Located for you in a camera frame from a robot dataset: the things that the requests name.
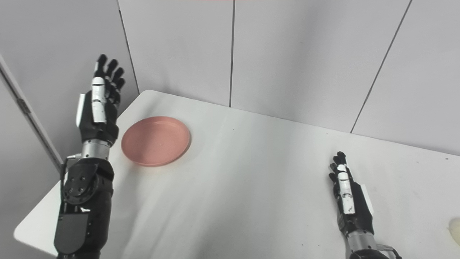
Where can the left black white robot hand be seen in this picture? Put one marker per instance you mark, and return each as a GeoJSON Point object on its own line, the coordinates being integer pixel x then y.
{"type": "Point", "coordinates": [97, 115]}

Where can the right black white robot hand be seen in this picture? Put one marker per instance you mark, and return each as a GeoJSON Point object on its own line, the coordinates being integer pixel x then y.
{"type": "Point", "coordinates": [350, 205]}

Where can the pink round plate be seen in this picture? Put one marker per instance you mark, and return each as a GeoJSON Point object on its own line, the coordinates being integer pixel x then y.
{"type": "Point", "coordinates": [155, 140]}

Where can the cream steamed bun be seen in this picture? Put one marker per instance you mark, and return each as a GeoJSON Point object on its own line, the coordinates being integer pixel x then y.
{"type": "Point", "coordinates": [454, 230]}

